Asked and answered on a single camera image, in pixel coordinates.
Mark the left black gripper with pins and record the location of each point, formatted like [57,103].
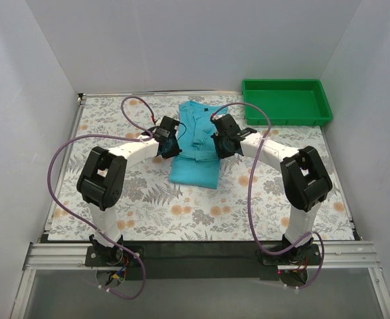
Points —
[172,146]

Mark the aluminium frame rail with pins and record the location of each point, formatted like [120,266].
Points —
[337,279]

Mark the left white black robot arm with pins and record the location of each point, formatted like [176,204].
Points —
[102,180]

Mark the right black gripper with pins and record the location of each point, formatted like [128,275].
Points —
[222,146]

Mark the floral patterned table cloth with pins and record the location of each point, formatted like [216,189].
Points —
[248,202]

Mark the turquoise t shirt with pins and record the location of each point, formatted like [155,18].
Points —
[198,163]

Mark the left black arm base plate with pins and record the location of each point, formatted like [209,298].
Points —
[128,256]

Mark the green plastic tray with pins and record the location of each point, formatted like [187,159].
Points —
[289,102]

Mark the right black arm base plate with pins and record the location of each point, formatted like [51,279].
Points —
[299,256]

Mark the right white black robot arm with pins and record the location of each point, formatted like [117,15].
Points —
[305,179]

